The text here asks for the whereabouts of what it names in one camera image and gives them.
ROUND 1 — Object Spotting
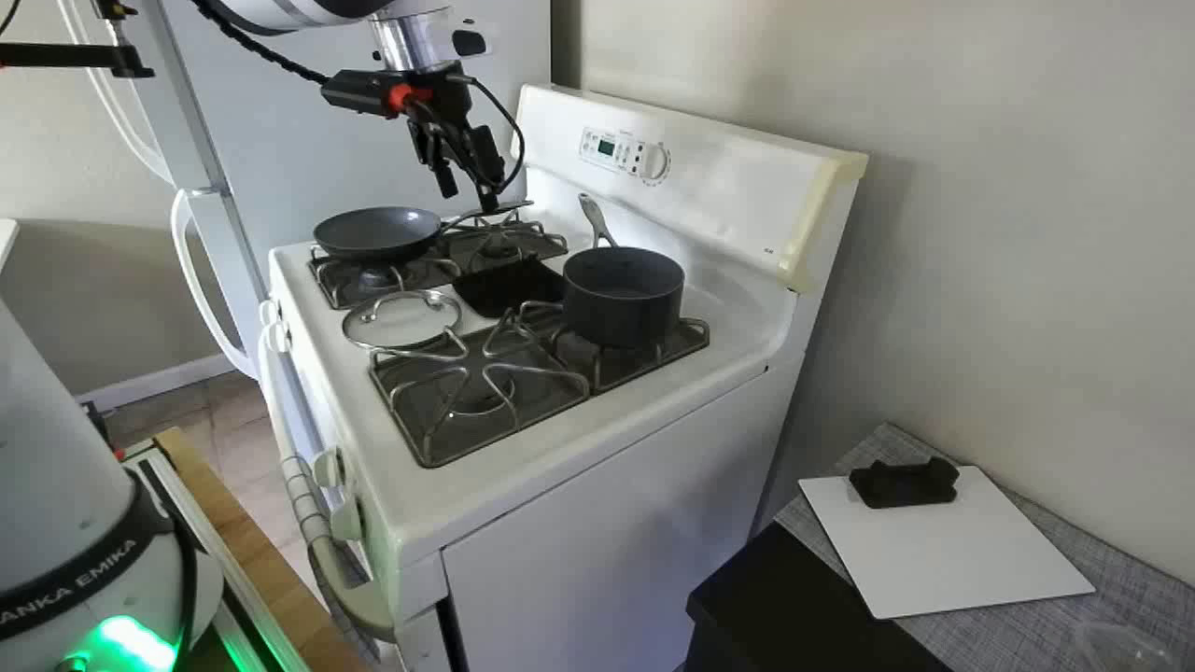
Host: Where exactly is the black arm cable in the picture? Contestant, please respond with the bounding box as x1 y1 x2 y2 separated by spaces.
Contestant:
194 0 528 200

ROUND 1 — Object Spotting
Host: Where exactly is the grey frying pan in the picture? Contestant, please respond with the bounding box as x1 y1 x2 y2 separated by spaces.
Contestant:
312 205 496 263

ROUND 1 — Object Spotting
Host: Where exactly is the white board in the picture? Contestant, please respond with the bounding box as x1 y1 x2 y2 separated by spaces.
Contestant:
797 467 1089 620

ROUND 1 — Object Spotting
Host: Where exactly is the black saucepan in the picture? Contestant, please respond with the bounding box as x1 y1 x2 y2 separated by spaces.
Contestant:
562 195 684 349

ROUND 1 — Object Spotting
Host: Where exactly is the right burner grate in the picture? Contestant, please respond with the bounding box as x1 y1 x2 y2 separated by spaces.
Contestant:
368 304 709 470

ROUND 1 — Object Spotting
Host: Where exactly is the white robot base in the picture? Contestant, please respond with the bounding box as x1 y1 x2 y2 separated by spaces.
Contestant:
0 305 223 672

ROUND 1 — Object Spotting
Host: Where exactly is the burner grate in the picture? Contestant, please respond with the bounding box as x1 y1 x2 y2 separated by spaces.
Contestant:
368 304 709 470
304 214 567 310

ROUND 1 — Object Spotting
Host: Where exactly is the wooden edged cart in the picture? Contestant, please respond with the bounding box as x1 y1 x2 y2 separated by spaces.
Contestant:
128 429 368 672

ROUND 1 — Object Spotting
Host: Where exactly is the small black object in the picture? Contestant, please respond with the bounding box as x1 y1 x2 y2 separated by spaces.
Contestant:
846 458 959 507

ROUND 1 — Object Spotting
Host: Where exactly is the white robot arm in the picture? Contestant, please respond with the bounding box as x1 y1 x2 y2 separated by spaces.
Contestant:
194 0 515 214

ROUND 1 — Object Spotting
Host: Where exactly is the left burner grate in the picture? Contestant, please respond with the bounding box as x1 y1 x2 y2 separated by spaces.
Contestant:
304 214 567 310

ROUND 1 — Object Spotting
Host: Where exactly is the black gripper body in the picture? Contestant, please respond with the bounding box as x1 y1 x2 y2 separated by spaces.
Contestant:
392 69 504 183

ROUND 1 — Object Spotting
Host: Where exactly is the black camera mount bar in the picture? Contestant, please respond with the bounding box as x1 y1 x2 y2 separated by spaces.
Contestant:
0 0 150 77

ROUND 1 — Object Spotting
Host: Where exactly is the black bin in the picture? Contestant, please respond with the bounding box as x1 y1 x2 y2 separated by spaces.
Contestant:
684 523 949 672

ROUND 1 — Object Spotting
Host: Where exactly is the white gas stove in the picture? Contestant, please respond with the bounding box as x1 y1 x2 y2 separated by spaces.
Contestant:
258 87 866 672

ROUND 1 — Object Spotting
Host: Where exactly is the clear glass pot lid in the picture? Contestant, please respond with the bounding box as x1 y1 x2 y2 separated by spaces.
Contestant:
339 293 460 350

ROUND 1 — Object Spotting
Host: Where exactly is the black oven mitt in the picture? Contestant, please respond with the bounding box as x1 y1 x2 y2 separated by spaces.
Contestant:
456 258 562 317

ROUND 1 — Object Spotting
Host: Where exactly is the white refrigerator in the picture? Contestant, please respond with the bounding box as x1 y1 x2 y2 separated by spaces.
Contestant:
55 0 547 371

